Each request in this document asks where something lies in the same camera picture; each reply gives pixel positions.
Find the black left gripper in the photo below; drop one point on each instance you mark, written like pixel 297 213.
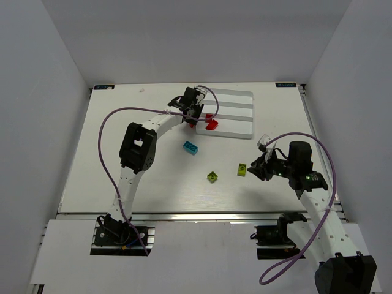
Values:
pixel 194 111

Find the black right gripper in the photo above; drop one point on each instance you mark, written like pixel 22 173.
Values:
pixel 261 167

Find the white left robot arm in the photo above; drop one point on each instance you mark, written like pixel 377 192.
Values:
pixel 138 148

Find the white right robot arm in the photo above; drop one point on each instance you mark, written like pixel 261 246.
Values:
pixel 340 267

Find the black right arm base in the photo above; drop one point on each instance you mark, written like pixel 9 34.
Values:
pixel 271 235

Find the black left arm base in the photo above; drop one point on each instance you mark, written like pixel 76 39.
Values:
pixel 110 232

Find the blue lego brick long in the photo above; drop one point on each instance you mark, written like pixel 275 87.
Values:
pixel 190 147

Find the white three-compartment tray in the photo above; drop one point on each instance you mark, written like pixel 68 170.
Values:
pixel 235 114

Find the green lego brick square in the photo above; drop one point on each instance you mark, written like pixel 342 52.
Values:
pixel 212 177

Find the blue label right corner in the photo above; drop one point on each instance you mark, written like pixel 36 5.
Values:
pixel 285 85

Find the blue label corner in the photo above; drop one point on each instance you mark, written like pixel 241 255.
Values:
pixel 103 87
pixel 285 85

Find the blue label left corner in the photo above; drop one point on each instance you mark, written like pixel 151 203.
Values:
pixel 103 87

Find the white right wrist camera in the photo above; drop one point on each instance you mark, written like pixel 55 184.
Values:
pixel 267 142

